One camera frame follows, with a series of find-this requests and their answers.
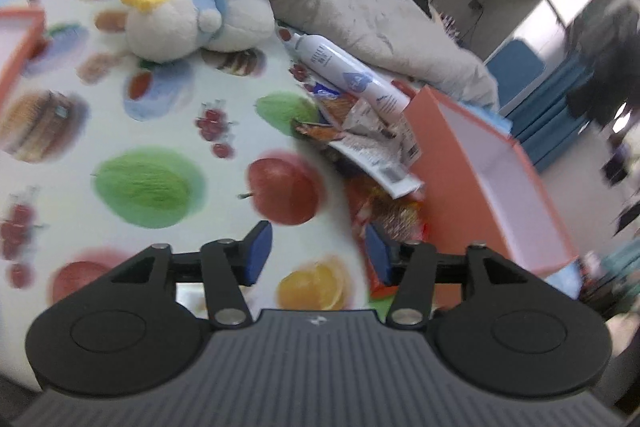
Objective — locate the blue drawer unit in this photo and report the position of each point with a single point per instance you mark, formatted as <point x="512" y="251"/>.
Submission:
<point x="555" y="117"/>

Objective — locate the white and blue plush toy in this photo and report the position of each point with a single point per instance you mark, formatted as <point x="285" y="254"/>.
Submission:
<point x="160" y="32"/>

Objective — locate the red spicy strip packet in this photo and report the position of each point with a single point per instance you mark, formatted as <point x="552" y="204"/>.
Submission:
<point x="400" y="212"/>

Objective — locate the light blue cloth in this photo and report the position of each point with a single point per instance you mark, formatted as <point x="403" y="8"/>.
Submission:
<point x="492" y="117"/>

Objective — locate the clear plastic snack packet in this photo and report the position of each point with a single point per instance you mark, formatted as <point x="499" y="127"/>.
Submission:
<point x="385" y="157"/>

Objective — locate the black wall plug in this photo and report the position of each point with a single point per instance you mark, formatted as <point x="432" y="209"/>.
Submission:
<point x="475" y="5"/>

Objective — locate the white spray bottle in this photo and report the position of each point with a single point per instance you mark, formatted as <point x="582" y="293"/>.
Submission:
<point x="350" y="67"/>

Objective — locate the fruit print bed sheet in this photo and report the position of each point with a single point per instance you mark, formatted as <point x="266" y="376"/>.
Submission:
<point x="150" y="117"/>

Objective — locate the grey blanket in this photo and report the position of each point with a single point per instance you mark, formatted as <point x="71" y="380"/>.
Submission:
<point x="390" y="27"/>

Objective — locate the orange cardboard box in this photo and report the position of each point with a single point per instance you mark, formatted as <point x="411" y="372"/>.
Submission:
<point x="450" y="167"/>

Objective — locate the blue snack packet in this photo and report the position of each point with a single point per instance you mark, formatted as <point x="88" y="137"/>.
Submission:
<point x="325" y="93"/>

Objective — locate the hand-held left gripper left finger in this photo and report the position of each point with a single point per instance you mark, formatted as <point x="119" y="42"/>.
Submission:
<point x="257" y="252"/>

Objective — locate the orange box at left edge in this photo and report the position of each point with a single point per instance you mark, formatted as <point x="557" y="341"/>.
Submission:
<point x="22" y="57"/>

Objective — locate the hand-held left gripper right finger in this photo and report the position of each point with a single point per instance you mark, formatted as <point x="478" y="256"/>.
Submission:
<point x="377" y="257"/>

